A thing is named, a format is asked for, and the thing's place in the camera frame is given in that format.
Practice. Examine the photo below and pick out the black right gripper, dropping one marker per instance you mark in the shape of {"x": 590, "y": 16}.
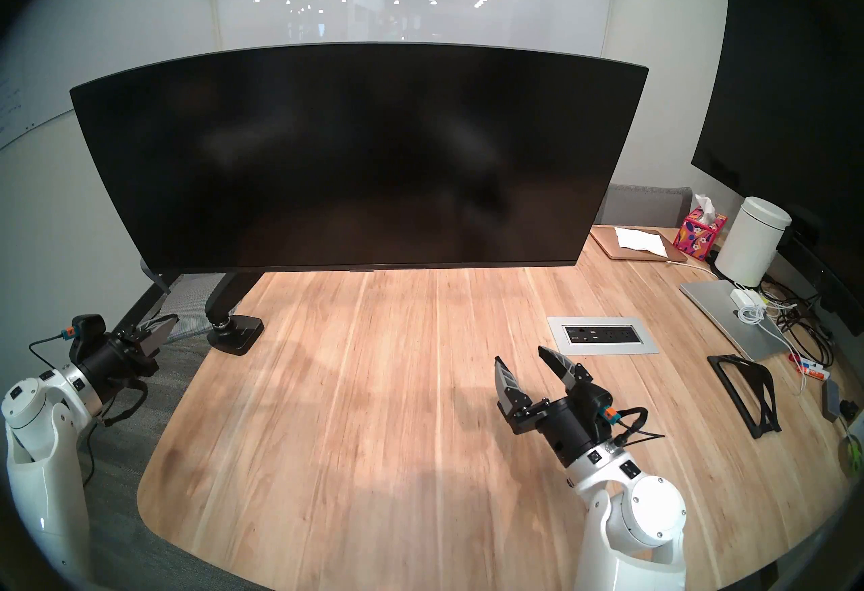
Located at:
{"x": 567, "y": 431}

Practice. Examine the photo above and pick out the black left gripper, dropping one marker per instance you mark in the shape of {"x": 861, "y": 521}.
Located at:
{"x": 115, "y": 363}

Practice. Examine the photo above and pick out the curved black computer monitor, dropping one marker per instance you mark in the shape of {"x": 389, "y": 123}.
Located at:
{"x": 358, "y": 157}

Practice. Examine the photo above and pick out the grey mesh office chair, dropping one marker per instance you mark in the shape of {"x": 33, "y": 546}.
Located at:
{"x": 192, "y": 299}
{"x": 648, "y": 205}

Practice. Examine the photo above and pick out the grey table power outlet box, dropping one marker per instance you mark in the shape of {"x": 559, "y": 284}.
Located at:
{"x": 601, "y": 333}

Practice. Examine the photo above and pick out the brown closed laptop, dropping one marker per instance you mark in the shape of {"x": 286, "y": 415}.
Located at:
{"x": 604, "y": 244}

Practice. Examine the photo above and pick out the white paper napkin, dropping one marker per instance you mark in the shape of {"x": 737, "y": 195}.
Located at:
{"x": 638, "y": 238}

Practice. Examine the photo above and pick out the silver closed laptop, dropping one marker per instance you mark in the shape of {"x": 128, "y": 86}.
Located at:
{"x": 715, "y": 309}

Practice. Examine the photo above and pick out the colourful floral tissue box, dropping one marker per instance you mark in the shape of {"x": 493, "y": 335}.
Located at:
{"x": 698, "y": 235}

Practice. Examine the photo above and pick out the white power charger brick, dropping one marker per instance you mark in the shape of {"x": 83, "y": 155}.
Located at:
{"x": 742, "y": 297}

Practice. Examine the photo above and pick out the black folding laptop stand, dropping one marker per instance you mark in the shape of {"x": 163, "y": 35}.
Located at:
{"x": 769, "y": 404}

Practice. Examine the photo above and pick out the white cylindrical canister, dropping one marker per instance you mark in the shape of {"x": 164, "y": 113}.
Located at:
{"x": 749, "y": 238}

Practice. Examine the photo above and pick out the white orange marker pen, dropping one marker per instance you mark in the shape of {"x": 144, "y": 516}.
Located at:
{"x": 810, "y": 368}

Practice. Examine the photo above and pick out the grey power adapter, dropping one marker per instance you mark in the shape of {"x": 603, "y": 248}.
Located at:
{"x": 831, "y": 397}

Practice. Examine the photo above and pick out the black video sound bar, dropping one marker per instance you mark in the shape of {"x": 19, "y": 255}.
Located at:
{"x": 827, "y": 286}

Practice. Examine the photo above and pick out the small green object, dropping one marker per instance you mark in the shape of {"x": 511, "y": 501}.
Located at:
{"x": 852, "y": 454}

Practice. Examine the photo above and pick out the glass whiteboard with scribbles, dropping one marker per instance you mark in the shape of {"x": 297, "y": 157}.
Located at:
{"x": 101, "y": 2}

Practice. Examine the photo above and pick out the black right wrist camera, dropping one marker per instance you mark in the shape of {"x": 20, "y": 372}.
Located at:
{"x": 594, "y": 402}

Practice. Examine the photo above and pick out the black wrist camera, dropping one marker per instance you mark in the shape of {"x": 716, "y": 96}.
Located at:
{"x": 594, "y": 402}
{"x": 88, "y": 333}

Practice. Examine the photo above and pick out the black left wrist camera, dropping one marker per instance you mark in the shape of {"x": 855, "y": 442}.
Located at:
{"x": 88, "y": 333}

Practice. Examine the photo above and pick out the large black wall television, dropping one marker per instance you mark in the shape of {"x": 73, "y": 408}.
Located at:
{"x": 783, "y": 90}

